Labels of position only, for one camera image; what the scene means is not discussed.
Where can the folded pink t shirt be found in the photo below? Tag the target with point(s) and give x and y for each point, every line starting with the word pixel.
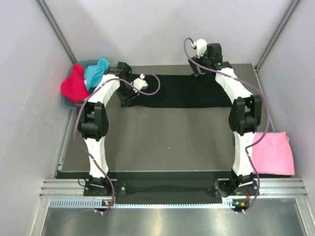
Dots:
pixel 273 155

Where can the right aluminium frame post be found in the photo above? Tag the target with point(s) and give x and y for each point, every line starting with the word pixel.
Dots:
pixel 293 5

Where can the left aluminium frame post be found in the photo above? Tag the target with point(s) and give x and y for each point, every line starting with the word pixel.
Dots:
pixel 56 29

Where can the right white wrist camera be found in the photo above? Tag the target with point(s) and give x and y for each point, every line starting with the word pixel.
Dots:
pixel 200 46

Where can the aluminium front rail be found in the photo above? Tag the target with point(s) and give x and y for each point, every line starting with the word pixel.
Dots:
pixel 267 187

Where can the black t shirt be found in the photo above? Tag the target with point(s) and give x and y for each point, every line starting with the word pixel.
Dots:
pixel 184 91

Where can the slotted grey cable duct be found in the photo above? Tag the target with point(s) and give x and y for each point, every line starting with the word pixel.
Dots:
pixel 103 204

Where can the blue laundry basket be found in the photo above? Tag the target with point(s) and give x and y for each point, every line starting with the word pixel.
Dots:
pixel 65 101

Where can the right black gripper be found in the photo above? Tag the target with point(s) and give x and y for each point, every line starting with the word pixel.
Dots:
pixel 193 67

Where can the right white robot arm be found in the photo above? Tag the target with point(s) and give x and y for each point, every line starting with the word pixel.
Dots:
pixel 244 117

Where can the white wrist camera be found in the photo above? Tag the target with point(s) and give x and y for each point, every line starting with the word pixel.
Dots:
pixel 140 83
pixel 200 46

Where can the teal t shirt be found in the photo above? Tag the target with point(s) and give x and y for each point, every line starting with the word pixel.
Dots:
pixel 93 73

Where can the red t shirt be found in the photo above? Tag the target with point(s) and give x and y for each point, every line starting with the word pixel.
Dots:
pixel 74 88

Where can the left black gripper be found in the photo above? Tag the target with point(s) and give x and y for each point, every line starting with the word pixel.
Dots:
pixel 125 100

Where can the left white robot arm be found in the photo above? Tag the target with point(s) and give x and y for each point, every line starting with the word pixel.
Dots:
pixel 92 122

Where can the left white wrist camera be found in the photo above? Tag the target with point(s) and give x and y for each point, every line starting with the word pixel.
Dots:
pixel 140 83

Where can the aluminium frame post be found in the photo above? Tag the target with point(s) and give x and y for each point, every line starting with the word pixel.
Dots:
pixel 56 29
pixel 293 5

